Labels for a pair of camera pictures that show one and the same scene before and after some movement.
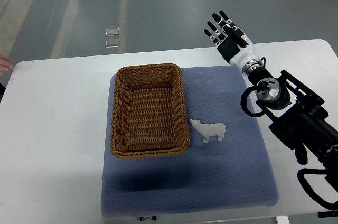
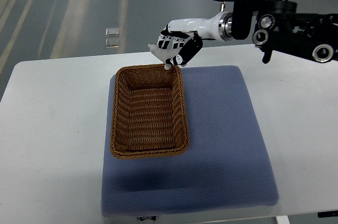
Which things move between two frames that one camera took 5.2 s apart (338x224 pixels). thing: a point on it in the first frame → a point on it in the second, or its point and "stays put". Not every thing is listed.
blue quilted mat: x=232 y=173 stays put
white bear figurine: x=207 y=130 → x=165 y=54
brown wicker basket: x=149 y=117 stays put
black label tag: x=151 y=217 stays put
